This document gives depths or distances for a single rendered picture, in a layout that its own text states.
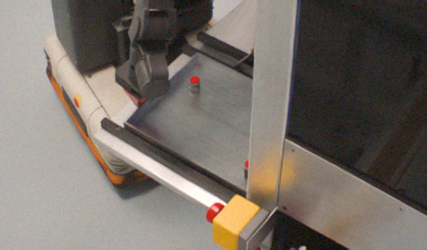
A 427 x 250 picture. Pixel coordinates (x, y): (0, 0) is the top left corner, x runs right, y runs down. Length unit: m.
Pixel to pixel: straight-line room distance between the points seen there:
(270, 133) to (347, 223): 0.20
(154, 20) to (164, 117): 0.30
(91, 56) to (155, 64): 1.15
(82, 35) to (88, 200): 0.57
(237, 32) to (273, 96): 0.72
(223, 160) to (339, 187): 0.43
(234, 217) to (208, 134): 0.35
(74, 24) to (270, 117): 1.37
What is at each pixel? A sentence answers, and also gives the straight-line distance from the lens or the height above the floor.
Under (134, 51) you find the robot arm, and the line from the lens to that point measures 1.48.
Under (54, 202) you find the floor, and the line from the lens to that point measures 2.65.
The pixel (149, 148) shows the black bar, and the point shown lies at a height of 0.90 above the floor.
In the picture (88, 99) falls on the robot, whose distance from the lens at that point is 2.56.
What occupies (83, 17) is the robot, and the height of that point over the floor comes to 0.55.
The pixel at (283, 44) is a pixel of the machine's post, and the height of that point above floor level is 1.39.
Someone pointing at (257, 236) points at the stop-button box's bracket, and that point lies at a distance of 1.32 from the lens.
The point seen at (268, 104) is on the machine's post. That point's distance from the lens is 1.17.
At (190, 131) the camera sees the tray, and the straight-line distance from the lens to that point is 1.63.
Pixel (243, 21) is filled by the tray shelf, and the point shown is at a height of 0.88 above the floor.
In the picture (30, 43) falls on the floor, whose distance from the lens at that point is 3.25.
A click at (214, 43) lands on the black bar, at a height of 0.90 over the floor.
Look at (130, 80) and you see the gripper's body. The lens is 1.56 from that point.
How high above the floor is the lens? 2.11
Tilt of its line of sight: 48 degrees down
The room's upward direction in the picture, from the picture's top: straight up
